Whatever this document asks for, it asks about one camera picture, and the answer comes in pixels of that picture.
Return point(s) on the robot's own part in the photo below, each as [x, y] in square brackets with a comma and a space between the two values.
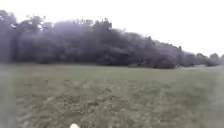
[74, 126]

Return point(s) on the wood of dark trees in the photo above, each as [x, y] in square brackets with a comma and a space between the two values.
[83, 43]

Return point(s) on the green grass field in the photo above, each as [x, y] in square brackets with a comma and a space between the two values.
[110, 86]

